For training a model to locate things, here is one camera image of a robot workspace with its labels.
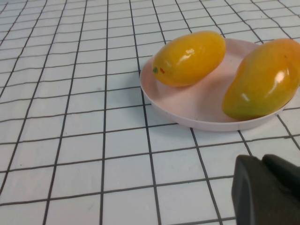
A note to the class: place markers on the yellow mango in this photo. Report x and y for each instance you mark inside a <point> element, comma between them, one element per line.
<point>189,61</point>

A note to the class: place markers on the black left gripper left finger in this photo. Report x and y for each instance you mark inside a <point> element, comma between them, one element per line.
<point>257,199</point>

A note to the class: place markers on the pink round plate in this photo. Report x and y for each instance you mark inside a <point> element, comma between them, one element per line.
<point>199,100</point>

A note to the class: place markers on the white black-grid checked tablecloth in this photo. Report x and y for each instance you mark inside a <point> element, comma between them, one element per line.
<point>70,117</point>

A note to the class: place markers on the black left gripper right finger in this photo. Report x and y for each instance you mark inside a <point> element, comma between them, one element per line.
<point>283,171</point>

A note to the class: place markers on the reddish orange mango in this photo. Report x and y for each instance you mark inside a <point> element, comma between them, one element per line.
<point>260,84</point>

